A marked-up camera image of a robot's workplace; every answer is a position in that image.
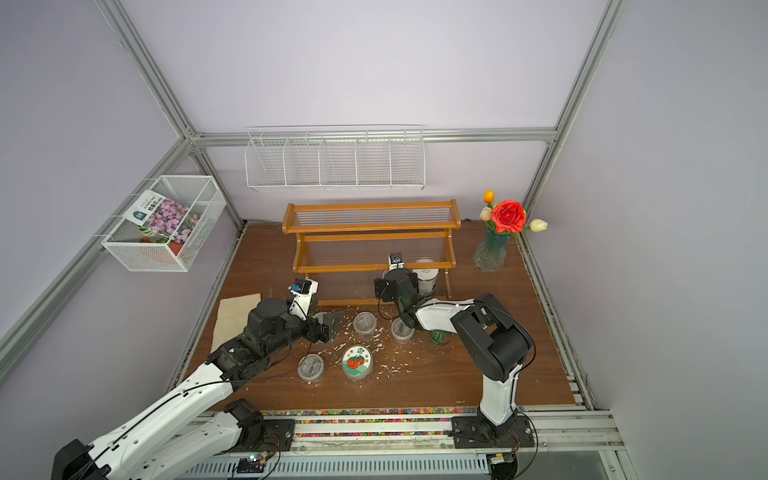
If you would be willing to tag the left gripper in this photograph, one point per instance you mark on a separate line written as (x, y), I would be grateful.
(326, 329)

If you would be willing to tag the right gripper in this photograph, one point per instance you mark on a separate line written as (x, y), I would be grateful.
(381, 287)

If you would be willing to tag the clear jar purple label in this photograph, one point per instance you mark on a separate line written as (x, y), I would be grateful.
(311, 368)

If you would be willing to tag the clear jar dark seeds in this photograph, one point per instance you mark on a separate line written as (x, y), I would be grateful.
(365, 324)

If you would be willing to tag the white seed can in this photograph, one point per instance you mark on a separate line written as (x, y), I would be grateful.
(426, 279)

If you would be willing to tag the strawberry seed can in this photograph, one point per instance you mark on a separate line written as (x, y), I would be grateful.
(357, 363)

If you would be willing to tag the clear jar red label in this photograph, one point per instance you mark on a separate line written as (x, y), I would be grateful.
(401, 332)

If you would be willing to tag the watermelon seed can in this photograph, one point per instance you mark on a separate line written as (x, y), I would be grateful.
(440, 337)

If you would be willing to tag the silver top seed can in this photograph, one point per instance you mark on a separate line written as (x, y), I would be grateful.
(323, 318)

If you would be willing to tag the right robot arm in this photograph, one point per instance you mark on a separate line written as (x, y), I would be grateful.
(497, 343)

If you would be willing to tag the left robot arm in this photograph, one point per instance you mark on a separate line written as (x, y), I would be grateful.
(152, 445)

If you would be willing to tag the wooden three-tier shelf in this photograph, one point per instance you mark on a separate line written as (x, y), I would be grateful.
(346, 246)

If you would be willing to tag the purple flower seed packet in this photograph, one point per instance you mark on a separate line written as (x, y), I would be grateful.
(160, 218)

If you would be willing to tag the cream work glove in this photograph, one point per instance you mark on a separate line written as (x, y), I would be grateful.
(232, 318)

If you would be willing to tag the blue glass vase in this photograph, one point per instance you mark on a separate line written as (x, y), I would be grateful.
(490, 255)

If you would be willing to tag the red artificial rose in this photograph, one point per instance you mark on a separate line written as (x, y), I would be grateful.
(508, 217)

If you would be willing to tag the white tulip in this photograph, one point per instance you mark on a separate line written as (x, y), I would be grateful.
(538, 225)

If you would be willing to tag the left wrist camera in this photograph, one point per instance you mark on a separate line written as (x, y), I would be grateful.
(303, 291)

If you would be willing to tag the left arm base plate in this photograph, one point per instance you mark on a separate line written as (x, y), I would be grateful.
(265, 435)

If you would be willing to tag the white wire wall rack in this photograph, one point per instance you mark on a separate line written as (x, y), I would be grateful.
(336, 157)

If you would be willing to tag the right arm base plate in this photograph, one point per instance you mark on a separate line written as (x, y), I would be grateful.
(477, 432)

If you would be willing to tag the white wire basket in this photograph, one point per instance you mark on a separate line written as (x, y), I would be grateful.
(138, 254)

